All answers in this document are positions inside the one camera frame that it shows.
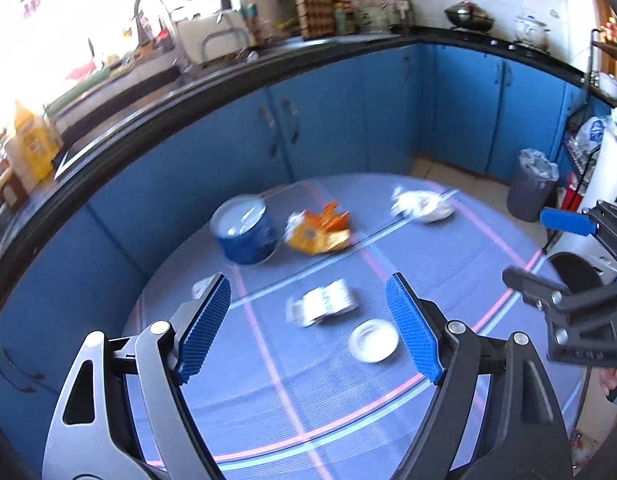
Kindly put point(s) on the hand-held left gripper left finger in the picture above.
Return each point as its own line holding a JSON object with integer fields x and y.
{"x": 206, "y": 330}

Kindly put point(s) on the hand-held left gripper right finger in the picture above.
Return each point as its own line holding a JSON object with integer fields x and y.
{"x": 413, "y": 325}

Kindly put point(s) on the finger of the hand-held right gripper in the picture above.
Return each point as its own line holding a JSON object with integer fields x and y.
{"x": 538, "y": 290}
{"x": 568, "y": 221}

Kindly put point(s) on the grey trash bin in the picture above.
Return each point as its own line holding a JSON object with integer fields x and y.
{"x": 528, "y": 195}

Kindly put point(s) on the person's right hand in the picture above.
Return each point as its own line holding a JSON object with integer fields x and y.
{"x": 615, "y": 377}

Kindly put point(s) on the small white plastic tab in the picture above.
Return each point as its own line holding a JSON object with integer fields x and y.
{"x": 202, "y": 287}

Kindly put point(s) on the small white round lid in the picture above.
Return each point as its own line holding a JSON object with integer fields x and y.
{"x": 373, "y": 341}

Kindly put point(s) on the white blue plastic packet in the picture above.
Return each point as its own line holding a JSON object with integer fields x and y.
{"x": 593, "y": 132}

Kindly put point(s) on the blue paper cup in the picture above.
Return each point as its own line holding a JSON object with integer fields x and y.
{"x": 248, "y": 240}

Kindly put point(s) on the white crumpled tissue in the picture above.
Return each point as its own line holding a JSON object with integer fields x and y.
{"x": 421, "y": 205}

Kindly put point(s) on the blue plaid tablecloth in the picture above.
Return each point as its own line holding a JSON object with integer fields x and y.
{"x": 313, "y": 410}

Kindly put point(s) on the orange yellow crumpled wrapper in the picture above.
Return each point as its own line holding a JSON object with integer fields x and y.
{"x": 313, "y": 235}

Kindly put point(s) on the black metal storage rack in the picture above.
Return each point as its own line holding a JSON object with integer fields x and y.
{"x": 593, "y": 60}

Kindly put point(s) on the white ceramic pot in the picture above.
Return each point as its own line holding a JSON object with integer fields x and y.
{"x": 531, "y": 32}

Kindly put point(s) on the blue kitchen cabinets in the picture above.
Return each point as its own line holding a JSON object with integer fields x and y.
{"x": 338, "y": 120}

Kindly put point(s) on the black wok with lid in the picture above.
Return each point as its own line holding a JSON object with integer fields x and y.
{"x": 468, "y": 16}

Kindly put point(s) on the black kitchen countertop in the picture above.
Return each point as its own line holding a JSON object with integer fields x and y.
{"x": 188, "y": 95}

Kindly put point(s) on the yellow plastic bottle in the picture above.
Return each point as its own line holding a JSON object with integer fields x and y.
{"x": 31, "y": 140}

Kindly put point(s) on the stainless steel sink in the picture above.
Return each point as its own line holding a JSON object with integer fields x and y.
{"x": 138, "y": 80}

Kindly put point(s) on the green kettle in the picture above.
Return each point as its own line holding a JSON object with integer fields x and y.
{"x": 374, "y": 16}

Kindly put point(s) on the white countertop appliance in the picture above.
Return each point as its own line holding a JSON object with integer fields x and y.
{"x": 198, "y": 35}

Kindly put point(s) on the small curved faucet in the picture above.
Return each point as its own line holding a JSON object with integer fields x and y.
{"x": 223, "y": 35}

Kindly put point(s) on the tall steel faucet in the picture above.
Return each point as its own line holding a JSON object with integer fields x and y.
{"x": 161, "y": 17}

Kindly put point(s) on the checkered cutting board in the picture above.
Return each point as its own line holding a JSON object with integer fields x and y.
{"x": 313, "y": 0}

